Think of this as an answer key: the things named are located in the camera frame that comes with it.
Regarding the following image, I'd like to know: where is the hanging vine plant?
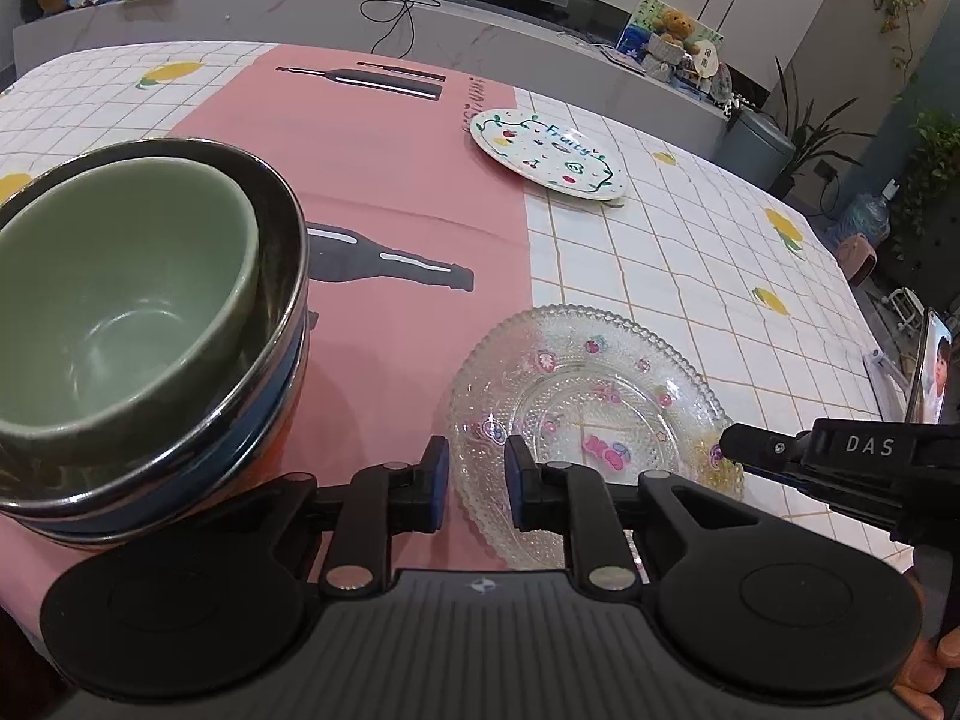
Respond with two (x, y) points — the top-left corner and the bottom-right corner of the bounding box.
(861, 0), (921, 77)

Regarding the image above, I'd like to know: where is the lemon-print checked tablecloth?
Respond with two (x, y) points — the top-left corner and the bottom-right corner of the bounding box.
(0, 40), (913, 565)

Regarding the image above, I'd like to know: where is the stainless steel bowl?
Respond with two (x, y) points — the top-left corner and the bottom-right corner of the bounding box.
(0, 137), (313, 550)

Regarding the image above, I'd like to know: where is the green ceramic bowl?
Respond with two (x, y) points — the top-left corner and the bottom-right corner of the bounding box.
(0, 157), (261, 467)

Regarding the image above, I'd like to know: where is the white painted plate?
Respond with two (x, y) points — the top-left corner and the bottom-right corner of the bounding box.
(469, 108), (628, 204)

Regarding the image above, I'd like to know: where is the person's right hand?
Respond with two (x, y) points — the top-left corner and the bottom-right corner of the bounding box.
(895, 626), (960, 720)

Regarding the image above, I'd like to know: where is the blue water bottle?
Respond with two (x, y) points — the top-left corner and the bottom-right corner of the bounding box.
(831, 178), (902, 242)

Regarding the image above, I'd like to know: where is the teddy bear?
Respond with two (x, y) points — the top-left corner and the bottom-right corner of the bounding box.
(648, 7), (696, 55)

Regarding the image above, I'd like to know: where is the phone with lit screen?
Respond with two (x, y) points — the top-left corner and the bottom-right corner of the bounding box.
(903, 307), (956, 425)

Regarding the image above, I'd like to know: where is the pink bottle-print cloth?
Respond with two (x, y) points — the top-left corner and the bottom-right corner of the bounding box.
(0, 43), (530, 616)

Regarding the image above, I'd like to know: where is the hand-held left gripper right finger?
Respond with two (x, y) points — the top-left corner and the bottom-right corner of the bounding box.
(503, 433), (760, 595)

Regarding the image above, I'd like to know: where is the grey marble counter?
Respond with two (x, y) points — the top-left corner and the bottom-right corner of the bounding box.
(11, 0), (760, 166)

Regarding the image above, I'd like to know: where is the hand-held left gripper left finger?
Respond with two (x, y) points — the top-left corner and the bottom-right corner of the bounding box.
(225, 435), (452, 599)

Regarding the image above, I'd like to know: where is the black cable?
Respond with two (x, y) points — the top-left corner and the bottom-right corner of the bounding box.
(359, 0), (422, 59)

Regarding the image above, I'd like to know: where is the green bushy plant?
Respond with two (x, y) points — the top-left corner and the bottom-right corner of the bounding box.
(891, 108), (960, 265)

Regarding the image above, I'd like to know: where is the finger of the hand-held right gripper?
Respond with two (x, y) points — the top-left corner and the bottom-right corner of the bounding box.
(718, 422), (820, 482)

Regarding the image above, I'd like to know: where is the grey trash can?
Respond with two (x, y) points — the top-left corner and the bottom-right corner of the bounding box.
(723, 106), (797, 186)

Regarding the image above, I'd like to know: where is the pink stool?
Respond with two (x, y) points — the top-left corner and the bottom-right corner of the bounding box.
(835, 235), (884, 287)

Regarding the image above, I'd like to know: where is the large flowered glass plate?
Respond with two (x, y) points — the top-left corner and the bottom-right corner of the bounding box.
(448, 304), (746, 572)

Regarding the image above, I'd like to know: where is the potted leafy plant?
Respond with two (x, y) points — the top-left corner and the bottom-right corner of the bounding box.
(771, 56), (872, 197)

